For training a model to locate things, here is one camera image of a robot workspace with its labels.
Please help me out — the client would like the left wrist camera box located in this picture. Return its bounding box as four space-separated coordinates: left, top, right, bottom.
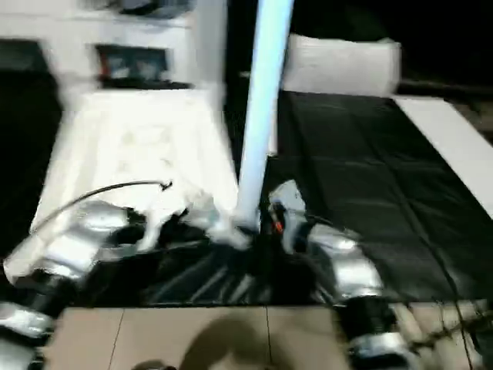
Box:
141 191 190 249

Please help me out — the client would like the white cabinet with glass doors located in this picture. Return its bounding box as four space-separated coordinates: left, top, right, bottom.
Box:
0 0 229 90

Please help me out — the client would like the flat white board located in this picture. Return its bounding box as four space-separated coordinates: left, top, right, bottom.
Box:
393 96 493 218

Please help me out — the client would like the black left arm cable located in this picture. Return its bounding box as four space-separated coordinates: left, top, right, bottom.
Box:
35 181 172 232

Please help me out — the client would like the white plastic table top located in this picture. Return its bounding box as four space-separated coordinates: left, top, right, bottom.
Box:
31 85 255 249

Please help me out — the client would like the black work mat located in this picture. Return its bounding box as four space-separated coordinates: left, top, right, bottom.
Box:
0 69 493 308

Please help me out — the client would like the white plastic bag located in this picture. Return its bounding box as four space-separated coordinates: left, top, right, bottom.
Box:
281 35 403 98

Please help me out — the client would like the white plastic table leg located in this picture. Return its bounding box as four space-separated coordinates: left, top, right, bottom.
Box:
233 0 296 230
267 116 279 160
46 23 82 103
194 0 229 93

